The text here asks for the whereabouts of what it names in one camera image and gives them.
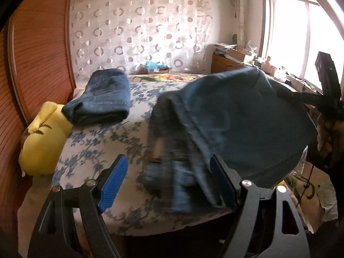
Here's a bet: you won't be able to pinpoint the stack of papers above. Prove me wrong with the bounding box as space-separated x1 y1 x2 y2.
212 43 238 55

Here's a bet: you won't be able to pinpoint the blue plastic bag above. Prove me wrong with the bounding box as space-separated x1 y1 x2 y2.
145 61 167 72

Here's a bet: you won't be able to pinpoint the open cardboard box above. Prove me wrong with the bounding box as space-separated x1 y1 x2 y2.
231 50 254 62

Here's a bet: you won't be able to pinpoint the small cardboard box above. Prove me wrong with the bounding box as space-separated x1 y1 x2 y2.
147 67 170 75

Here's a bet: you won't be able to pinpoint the circle patterned curtain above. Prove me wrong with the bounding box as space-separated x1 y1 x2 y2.
70 0 213 78

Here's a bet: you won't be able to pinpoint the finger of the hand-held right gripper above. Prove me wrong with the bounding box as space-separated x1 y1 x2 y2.
277 87 323 105

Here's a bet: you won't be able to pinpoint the wooden headboard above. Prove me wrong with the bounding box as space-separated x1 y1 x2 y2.
0 0 77 248

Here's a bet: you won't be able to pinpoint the blue floral bed sheet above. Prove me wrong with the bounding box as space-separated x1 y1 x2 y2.
17 81 308 237

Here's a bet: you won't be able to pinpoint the wooden cabinet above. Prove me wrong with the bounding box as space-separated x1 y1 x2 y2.
211 52 323 108

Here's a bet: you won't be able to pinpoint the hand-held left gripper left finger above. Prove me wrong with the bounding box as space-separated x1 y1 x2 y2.
27 154 129 258

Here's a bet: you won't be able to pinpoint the person's right forearm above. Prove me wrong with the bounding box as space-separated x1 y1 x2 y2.
316 113 344 167

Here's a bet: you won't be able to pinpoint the yellow pillow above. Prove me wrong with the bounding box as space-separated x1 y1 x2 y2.
19 101 74 176

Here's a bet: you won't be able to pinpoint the window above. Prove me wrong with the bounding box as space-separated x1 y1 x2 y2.
259 0 344 92

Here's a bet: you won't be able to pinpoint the blue denim pants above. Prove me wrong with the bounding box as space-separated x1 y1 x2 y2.
62 68 131 126
138 67 318 215

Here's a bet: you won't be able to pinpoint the wrapped white pipe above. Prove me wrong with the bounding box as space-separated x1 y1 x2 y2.
232 0 248 46

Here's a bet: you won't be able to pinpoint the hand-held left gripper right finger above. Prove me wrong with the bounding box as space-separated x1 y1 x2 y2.
210 154 312 258

